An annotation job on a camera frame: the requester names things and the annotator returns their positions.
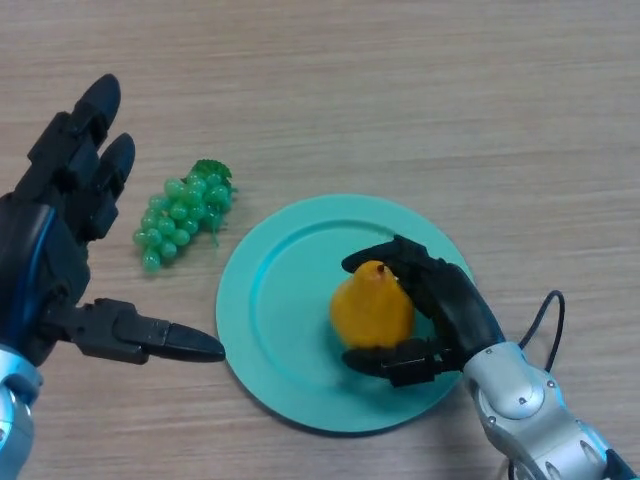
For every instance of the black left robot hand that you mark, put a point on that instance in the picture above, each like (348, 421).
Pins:
(45, 250)

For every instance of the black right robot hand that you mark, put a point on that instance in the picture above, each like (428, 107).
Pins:
(450, 310)

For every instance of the yellow pear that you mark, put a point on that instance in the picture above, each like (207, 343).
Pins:
(372, 310)

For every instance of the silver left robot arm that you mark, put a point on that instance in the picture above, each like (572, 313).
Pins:
(15, 415)

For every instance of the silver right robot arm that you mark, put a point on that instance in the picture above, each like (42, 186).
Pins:
(535, 415)

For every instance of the green round plate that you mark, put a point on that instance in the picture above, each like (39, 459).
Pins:
(290, 320)

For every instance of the green grape bunch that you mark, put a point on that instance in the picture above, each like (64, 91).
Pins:
(182, 210)

